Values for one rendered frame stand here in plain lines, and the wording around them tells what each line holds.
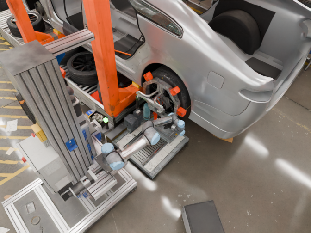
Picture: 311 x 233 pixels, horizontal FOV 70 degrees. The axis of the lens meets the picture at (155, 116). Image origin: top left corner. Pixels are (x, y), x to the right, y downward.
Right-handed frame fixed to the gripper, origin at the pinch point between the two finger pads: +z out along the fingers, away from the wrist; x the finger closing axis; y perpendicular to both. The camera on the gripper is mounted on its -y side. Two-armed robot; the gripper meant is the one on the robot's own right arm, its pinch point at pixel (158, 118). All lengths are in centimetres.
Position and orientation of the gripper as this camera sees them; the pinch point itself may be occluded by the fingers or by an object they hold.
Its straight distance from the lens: 259.3
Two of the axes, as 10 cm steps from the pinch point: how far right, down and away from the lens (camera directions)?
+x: -6.5, 5.6, -5.1
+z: -7.6, -5.3, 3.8
